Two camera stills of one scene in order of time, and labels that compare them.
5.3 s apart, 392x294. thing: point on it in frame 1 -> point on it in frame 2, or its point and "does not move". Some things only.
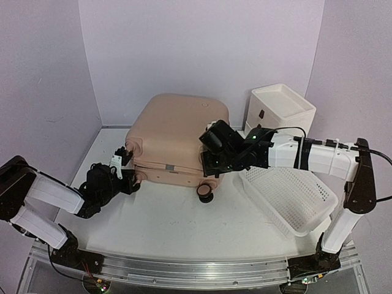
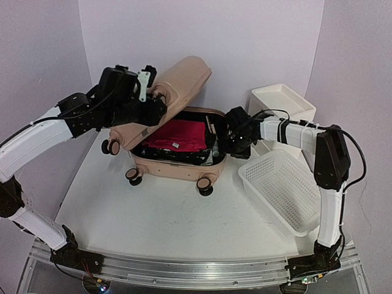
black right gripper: [209, 169] -> [244, 155]
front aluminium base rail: [188, 271] does not move
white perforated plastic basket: [295, 200] does not move
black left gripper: [127, 174] -> [152, 117]
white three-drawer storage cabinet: [276, 106] does not move
